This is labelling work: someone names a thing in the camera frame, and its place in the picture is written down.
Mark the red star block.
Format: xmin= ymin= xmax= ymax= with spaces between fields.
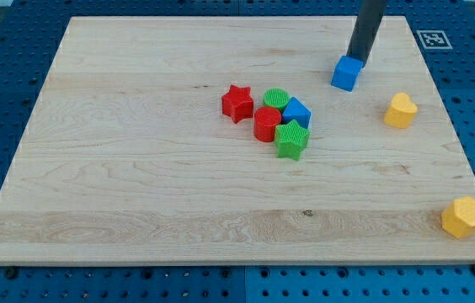
xmin=221 ymin=84 xmax=254 ymax=124

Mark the green star block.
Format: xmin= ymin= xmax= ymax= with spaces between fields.
xmin=274 ymin=120 xmax=311 ymax=161

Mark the yellow heart block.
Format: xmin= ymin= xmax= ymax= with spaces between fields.
xmin=384 ymin=93 xmax=419 ymax=129

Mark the red cylinder block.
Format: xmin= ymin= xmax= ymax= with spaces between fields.
xmin=254 ymin=106 xmax=282 ymax=142

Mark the green cylinder block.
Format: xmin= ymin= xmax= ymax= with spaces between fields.
xmin=263 ymin=88 xmax=290 ymax=112

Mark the blue triangle block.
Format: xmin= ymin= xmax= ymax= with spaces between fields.
xmin=282 ymin=97 xmax=312 ymax=129

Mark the light wooden board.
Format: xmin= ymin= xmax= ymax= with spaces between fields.
xmin=0 ymin=16 xmax=475 ymax=267

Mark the blue cube block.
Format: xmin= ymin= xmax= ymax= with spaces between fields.
xmin=331 ymin=56 xmax=364 ymax=92

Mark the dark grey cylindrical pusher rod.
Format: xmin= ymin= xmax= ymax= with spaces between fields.
xmin=346 ymin=0 xmax=387 ymax=66

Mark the white fiducial marker tag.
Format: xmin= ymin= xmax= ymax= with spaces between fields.
xmin=417 ymin=29 xmax=452 ymax=50

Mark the yellow hexagon block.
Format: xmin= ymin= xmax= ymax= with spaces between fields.
xmin=440 ymin=196 xmax=475 ymax=239

